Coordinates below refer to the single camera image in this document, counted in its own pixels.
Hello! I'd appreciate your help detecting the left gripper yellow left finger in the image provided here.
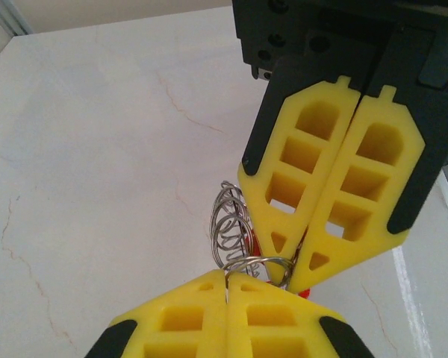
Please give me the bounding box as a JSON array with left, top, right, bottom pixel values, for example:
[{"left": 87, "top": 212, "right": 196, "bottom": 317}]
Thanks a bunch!
[{"left": 84, "top": 268, "right": 228, "bottom": 358}]

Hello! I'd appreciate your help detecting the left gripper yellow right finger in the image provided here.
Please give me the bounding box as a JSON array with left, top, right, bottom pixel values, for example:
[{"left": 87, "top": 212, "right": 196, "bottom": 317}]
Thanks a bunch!
[{"left": 226, "top": 271, "right": 377, "bottom": 358}]

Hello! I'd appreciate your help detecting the metal ring plate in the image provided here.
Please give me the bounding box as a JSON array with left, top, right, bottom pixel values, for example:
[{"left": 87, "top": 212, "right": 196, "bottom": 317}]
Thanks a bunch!
[{"left": 225, "top": 193, "right": 306, "bottom": 288}]

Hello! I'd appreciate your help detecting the silver split keyring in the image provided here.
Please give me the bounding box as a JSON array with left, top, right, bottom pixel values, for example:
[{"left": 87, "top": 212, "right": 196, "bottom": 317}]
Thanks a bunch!
[
  {"left": 214, "top": 238, "right": 255, "bottom": 270},
  {"left": 210, "top": 193, "right": 249, "bottom": 239},
  {"left": 211, "top": 216, "right": 252, "bottom": 260},
  {"left": 220, "top": 180, "right": 246, "bottom": 213},
  {"left": 223, "top": 255, "right": 296, "bottom": 290}
]

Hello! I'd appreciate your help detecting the red plastic key tag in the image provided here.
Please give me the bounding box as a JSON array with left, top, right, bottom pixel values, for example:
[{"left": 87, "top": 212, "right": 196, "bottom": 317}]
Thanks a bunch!
[
  {"left": 246, "top": 223, "right": 262, "bottom": 259},
  {"left": 263, "top": 278, "right": 313, "bottom": 300}
]

